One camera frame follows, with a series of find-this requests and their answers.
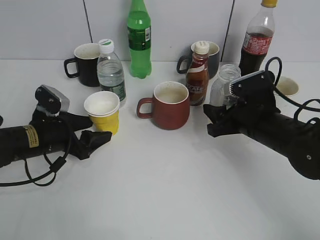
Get brown coffee drink bottle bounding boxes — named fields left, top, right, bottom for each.
left=186, top=41, right=210, bottom=106

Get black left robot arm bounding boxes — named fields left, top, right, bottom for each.
left=0, top=110, right=113, bottom=167

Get dark grey ceramic mug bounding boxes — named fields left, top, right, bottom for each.
left=176, top=41, right=220, bottom=79

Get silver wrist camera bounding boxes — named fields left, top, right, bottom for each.
left=225, top=70, right=275, bottom=98
left=35, top=84, right=70, bottom=117

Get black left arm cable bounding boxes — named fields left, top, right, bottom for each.
left=0, top=117, right=76, bottom=188

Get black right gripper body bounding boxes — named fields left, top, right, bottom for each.
left=234, top=86, right=282, bottom=137

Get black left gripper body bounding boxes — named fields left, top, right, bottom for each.
left=28, top=110, right=76, bottom=157

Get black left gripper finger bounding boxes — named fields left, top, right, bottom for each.
left=65, top=112, right=93, bottom=131
left=73, top=130, right=113, bottom=160

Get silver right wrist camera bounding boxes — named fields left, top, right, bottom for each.
left=225, top=70, right=275, bottom=98

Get green soda bottle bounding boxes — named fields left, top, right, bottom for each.
left=127, top=0, right=152, bottom=79

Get black ceramic mug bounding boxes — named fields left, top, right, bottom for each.
left=63, top=43, right=100, bottom=87

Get white ceramic mug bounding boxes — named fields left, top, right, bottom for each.
left=276, top=76, right=300, bottom=97

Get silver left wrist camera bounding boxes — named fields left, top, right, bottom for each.
left=35, top=84, right=70, bottom=117

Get cola bottle yellow cap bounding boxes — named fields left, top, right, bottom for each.
left=239, top=0, right=278, bottom=76

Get red ceramic mug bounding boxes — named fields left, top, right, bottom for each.
left=136, top=81, right=190, bottom=130

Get yellow paper cup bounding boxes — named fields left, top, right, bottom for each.
left=83, top=91, right=120, bottom=135

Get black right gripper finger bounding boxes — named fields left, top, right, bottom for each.
left=207, top=120, right=240, bottom=138
left=203, top=104, right=237, bottom=124

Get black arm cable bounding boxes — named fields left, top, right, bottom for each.
left=0, top=117, right=76, bottom=188
left=264, top=56, right=320, bottom=126

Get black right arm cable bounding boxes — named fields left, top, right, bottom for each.
left=264, top=56, right=320, bottom=126

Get clear water bottle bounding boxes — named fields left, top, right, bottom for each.
left=97, top=39, right=127, bottom=107

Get clear milk bottle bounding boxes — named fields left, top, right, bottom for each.
left=209, top=64, right=241, bottom=109

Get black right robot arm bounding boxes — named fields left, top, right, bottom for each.
left=203, top=87, right=320, bottom=180

